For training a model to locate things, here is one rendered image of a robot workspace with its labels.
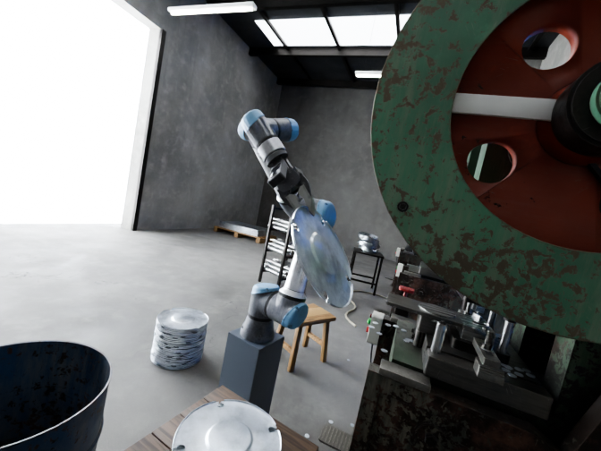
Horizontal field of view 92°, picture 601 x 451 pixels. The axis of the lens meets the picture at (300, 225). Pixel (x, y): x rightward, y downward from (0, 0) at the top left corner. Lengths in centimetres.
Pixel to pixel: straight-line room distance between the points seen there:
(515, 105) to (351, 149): 745
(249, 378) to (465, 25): 131
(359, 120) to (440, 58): 758
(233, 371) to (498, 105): 128
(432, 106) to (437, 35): 14
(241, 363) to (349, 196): 688
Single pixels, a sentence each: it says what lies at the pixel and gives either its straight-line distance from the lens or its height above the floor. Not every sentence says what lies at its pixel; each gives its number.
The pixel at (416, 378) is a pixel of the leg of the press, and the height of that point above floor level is 64.
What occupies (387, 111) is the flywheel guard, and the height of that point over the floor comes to 130.
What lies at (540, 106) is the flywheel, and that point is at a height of 133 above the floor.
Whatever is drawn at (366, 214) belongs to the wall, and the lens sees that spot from 782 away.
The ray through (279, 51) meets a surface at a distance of 755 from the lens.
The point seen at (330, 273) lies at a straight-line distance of 76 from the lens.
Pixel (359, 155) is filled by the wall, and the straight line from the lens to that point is 804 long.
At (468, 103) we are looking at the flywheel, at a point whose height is 133.
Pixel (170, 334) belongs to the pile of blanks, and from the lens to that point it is 186.
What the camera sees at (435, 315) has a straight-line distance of 111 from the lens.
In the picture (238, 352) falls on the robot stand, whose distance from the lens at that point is 136.
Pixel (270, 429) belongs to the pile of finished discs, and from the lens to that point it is 108.
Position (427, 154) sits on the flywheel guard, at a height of 122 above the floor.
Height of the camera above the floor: 107
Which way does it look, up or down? 5 degrees down
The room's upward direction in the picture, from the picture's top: 11 degrees clockwise
